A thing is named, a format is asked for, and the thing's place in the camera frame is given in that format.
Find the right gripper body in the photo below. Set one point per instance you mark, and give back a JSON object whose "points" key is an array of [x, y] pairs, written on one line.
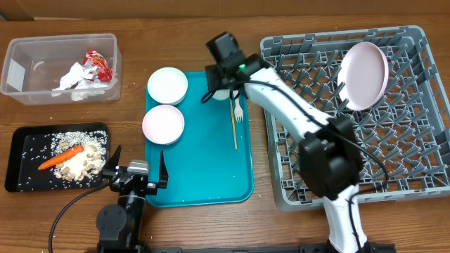
{"points": [[211, 78]]}

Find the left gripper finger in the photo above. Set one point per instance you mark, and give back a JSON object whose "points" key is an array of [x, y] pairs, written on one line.
{"points": [[163, 174], [113, 161]]}

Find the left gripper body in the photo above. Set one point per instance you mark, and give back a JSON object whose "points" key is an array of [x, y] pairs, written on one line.
{"points": [[150, 189]]}

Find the white paper cup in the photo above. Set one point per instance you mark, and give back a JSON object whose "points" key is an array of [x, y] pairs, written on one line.
{"points": [[222, 94]]}

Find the orange carrot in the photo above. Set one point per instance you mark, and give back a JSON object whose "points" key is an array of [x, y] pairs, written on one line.
{"points": [[61, 158]]}

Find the white plastic fork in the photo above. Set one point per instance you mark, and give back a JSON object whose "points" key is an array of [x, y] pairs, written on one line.
{"points": [[238, 111]]}

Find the pink bowl with peanuts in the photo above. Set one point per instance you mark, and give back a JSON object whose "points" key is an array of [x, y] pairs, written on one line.
{"points": [[163, 124]]}

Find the white bowl with rice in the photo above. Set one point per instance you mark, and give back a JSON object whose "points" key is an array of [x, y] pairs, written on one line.
{"points": [[167, 85]]}

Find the wooden chopstick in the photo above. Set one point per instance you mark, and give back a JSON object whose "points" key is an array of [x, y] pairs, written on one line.
{"points": [[233, 124]]}

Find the white tissue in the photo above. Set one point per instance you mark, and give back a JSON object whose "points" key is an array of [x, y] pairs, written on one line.
{"points": [[81, 77]]}

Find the red snack wrapper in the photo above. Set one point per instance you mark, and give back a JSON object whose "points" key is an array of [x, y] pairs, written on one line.
{"points": [[99, 65]]}

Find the pink round plate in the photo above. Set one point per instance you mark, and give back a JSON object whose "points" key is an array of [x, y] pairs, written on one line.
{"points": [[365, 72]]}

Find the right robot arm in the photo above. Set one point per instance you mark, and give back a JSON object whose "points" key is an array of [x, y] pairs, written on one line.
{"points": [[329, 158]]}

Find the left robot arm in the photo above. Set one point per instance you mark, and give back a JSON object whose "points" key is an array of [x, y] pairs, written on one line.
{"points": [[119, 224]]}

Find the grey dishwasher rack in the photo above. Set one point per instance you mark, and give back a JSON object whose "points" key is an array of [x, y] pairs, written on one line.
{"points": [[407, 129]]}

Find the pile of peanuts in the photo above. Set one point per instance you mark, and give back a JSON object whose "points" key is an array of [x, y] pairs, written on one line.
{"points": [[83, 165]]}

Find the spilled white rice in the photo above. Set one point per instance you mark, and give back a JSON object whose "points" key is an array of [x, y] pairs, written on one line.
{"points": [[66, 145]]}

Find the teal serving tray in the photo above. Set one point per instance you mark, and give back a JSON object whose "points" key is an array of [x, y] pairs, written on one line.
{"points": [[203, 166]]}

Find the black plastic tray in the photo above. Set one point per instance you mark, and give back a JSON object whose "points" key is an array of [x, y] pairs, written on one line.
{"points": [[33, 145]]}

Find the clear plastic bin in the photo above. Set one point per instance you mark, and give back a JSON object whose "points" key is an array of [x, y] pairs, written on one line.
{"points": [[33, 67]]}

